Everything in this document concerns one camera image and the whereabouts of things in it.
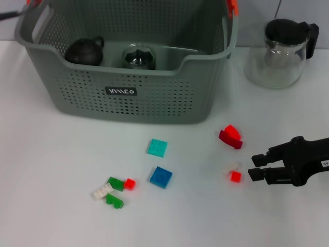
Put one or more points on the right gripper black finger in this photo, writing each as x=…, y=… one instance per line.
x=259, y=159
x=257, y=175

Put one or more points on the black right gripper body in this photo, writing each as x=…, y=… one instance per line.
x=308, y=159

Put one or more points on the white toy brick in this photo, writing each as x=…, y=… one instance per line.
x=101, y=192
x=228, y=167

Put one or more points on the dark red toy brick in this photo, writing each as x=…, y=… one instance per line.
x=228, y=141

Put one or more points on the bright red toy brick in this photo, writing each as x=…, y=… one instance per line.
x=231, y=131

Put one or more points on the small red toy brick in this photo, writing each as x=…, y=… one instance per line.
x=129, y=184
x=235, y=176

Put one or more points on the green sloped toy brick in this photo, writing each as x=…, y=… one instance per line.
x=114, y=182

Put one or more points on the glass teacup with black sleeve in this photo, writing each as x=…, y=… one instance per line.
x=138, y=57

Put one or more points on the grey perforated plastic storage bin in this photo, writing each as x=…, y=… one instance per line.
x=167, y=100

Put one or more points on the glass teapot with black lid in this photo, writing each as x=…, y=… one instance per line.
x=275, y=73

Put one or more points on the blue square toy brick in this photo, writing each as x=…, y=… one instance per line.
x=160, y=177

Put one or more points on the teal square toy brick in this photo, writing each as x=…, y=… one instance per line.
x=157, y=148

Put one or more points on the green notched toy brick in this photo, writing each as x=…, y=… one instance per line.
x=113, y=200

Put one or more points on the black ceramic teapot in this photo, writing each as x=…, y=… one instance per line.
x=82, y=52

